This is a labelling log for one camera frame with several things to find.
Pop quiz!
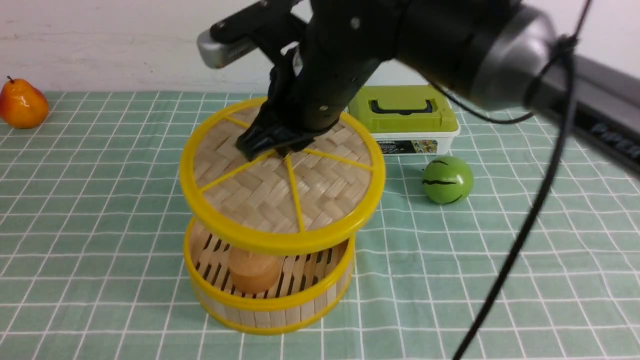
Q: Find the green checkered tablecloth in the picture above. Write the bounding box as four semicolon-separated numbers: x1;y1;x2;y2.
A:
0;92;640;360

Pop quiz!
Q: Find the yellow bamboo steamer basket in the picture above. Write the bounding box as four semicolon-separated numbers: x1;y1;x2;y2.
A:
183;218;355;336

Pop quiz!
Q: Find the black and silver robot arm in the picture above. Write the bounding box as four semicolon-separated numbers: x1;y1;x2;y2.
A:
209;0;639;175

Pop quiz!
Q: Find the green lidded white box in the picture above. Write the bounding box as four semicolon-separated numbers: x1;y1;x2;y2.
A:
347;85;460;157

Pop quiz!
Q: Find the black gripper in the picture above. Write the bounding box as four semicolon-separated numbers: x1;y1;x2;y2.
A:
235;0;401;161

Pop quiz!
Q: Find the black cable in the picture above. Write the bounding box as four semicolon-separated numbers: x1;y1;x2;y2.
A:
429;0;593;360

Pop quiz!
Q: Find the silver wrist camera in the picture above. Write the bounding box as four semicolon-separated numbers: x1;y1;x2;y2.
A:
197;0;307;69

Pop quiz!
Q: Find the yellow woven steamer lid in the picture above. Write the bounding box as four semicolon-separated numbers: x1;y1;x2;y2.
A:
178;97;386;256

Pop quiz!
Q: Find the green toy watermelon ball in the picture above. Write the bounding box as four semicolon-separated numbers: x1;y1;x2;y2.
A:
422;155;474;205

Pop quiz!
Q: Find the orange toy pear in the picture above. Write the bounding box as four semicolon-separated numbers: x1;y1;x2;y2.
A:
0;75;50;129

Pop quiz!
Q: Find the orange cylinder in basket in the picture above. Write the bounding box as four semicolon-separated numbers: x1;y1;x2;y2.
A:
228;247;282;294

